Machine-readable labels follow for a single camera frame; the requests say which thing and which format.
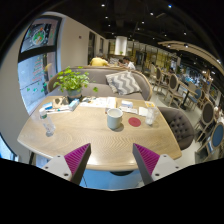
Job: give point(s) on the small white box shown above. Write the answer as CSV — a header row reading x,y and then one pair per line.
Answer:
x,y
128,104

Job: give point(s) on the person in white shirt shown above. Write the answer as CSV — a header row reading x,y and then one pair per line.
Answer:
x,y
128,64

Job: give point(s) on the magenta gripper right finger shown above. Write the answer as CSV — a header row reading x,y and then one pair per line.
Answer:
x,y
146,161

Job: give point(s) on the person in yellow shirt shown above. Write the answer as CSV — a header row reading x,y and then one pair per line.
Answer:
x,y
98,60

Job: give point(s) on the blue tissue pack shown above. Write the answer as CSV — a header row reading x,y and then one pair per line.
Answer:
x,y
72,106

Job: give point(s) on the blue backed wooden chair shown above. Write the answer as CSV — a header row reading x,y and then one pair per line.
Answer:
x,y
210,148

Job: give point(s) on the clear drinking glass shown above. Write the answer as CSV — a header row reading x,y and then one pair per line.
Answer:
x,y
152,114

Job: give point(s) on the clear plastic water bottle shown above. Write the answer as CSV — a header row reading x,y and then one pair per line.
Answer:
x,y
47,122

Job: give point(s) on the red round coaster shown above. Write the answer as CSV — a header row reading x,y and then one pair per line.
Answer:
x,y
135,122

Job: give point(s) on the dark tufted armchair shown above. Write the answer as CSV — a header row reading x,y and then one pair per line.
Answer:
x,y
180,126

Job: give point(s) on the green potted plant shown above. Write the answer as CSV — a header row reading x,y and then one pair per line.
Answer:
x,y
72,82

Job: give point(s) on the white ceramic mug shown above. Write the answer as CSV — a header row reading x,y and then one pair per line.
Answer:
x,y
114,118

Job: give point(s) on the beige backed dining chair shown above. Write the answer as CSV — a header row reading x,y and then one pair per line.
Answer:
x,y
173,90

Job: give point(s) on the yellow card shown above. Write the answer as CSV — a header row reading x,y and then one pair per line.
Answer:
x,y
149,104

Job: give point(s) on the grey backed wooden chair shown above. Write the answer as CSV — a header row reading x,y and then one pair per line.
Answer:
x,y
205,119

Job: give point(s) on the grey upholstered sofa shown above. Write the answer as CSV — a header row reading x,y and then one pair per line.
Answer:
x,y
99,86

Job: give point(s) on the white menu paper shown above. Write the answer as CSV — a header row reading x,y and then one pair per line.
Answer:
x,y
99,102

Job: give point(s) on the grey chevron cushion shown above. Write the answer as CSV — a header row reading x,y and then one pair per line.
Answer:
x,y
123,83

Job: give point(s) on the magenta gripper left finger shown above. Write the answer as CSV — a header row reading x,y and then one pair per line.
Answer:
x,y
77,161

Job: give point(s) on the white round column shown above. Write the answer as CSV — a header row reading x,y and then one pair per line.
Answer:
x,y
120,45

